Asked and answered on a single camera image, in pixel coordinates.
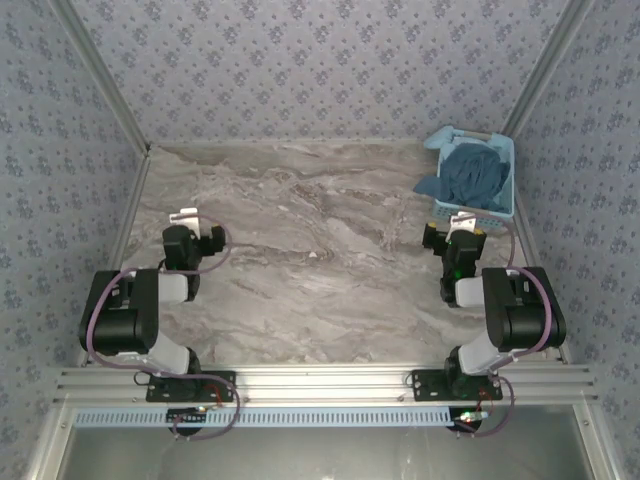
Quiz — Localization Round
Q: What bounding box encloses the dark blue towel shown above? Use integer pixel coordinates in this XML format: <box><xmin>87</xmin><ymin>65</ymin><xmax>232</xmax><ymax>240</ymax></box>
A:
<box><xmin>412</xmin><ymin>140</ymin><xmax>511</xmax><ymax>211</ymax></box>

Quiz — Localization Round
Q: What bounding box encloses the light blue plastic basket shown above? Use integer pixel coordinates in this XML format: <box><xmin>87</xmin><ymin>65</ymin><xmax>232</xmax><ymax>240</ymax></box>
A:
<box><xmin>423</xmin><ymin>125</ymin><xmax>517</xmax><ymax>222</ymax></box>

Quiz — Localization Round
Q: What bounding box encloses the pale blue t-shirt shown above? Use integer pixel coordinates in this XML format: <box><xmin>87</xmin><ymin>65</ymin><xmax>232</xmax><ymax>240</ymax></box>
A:
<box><xmin>423</xmin><ymin>125</ymin><xmax>469</xmax><ymax>151</ymax></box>

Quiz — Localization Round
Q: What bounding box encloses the shiny metal sheet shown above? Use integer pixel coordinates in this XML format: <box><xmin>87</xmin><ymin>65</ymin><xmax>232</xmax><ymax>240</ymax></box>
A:
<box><xmin>29</xmin><ymin>405</ymin><xmax>612</xmax><ymax>480</ymax></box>

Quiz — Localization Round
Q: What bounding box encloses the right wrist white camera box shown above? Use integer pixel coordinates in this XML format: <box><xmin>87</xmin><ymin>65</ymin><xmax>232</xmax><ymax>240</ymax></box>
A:
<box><xmin>448</xmin><ymin>211</ymin><xmax>476</xmax><ymax>234</ymax></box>

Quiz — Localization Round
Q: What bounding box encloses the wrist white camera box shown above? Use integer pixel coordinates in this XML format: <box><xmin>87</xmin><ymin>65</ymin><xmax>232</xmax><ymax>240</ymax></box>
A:
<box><xmin>448</xmin><ymin>211</ymin><xmax>476</xmax><ymax>234</ymax></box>
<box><xmin>168</xmin><ymin>208</ymin><xmax>202</xmax><ymax>237</ymax></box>

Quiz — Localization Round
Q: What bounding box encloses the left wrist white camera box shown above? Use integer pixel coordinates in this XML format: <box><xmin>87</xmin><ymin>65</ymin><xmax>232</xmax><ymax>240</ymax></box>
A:
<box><xmin>168</xmin><ymin>208</ymin><xmax>202</xmax><ymax>237</ymax></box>

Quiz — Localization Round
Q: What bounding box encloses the right aluminium table edge rail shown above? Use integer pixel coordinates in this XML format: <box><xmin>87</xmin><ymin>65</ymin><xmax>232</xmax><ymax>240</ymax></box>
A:
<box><xmin>512</xmin><ymin>189</ymin><xmax>572</xmax><ymax>364</ymax></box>

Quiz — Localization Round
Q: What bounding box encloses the aluminium table edge rail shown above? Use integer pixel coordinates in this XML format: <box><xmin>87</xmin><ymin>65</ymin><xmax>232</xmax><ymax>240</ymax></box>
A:
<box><xmin>77</xmin><ymin>149</ymin><xmax>152</xmax><ymax>369</ymax></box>
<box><xmin>512</xmin><ymin>189</ymin><xmax>572</xmax><ymax>364</ymax></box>

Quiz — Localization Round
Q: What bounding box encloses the left aluminium table edge rail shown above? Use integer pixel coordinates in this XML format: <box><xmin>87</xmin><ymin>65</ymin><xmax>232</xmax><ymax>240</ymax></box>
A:
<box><xmin>77</xmin><ymin>149</ymin><xmax>152</xmax><ymax>369</ymax></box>

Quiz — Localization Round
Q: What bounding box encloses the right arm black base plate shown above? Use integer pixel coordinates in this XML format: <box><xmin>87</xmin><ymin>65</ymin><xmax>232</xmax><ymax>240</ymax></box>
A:
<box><xmin>410</xmin><ymin>368</ymin><xmax>504</xmax><ymax>403</ymax></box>

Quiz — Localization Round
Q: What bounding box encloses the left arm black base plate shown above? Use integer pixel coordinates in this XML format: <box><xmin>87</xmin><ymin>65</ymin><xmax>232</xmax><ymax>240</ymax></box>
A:
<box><xmin>144</xmin><ymin>369</ymin><xmax>237</xmax><ymax>404</ymax></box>

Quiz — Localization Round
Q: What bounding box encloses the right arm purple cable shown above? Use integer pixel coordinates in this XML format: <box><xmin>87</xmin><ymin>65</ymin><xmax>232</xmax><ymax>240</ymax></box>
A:
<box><xmin>455</xmin><ymin>214</ymin><xmax>557</xmax><ymax>439</ymax></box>

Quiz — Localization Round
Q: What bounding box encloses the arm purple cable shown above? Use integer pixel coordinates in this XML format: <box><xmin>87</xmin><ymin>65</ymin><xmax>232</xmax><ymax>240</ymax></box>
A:
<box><xmin>85</xmin><ymin>213</ymin><xmax>242</xmax><ymax>442</ymax></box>
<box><xmin>455</xmin><ymin>214</ymin><xmax>557</xmax><ymax>439</ymax></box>

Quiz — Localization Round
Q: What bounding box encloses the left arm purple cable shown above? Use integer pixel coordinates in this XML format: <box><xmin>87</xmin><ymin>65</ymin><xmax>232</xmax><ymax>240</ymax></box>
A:
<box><xmin>85</xmin><ymin>213</ymin><xmax>242</xmax><ymax>442</ymax></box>

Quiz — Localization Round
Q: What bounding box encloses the aluminium mounting rail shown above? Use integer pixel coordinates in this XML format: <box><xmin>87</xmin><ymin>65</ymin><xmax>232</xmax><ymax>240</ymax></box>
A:
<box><xmin>53</xmin><ymin>364</ymin><xmax>599</xmax><ymax>407</ymax></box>

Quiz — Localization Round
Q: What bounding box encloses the right aluminium corner post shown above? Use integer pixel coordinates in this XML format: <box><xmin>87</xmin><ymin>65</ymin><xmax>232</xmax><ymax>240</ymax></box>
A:
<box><xmin>501</xmin><ymin>0</ymin><xmax>599</xmax><ymax>147</ymax></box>

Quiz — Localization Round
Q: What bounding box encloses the aluminium corner post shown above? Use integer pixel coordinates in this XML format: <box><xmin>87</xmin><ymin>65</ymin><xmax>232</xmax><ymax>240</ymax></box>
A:
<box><xmin>501</xmin><ymin>0</ymin><xmax>599</xmax><ymax>147</ymax></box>
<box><xmin>48</xmin><ymin>0</ymin><xmax>154</xmax><ymax>157</ymax></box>

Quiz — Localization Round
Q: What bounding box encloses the left aluminium corner post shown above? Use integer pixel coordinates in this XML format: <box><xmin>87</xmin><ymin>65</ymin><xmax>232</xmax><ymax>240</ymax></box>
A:
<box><xmin>48</xmin><ymin>0</ymin><xmax>154</xmax><ymax>157</ymax></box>

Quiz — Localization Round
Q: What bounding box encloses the slotted grey cable duct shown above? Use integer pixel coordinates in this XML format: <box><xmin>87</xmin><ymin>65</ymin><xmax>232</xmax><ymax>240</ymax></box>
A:
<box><xmin>73</xmin><ymin>406</ymin><xmax>452</xmax><ymax>429</ymax></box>

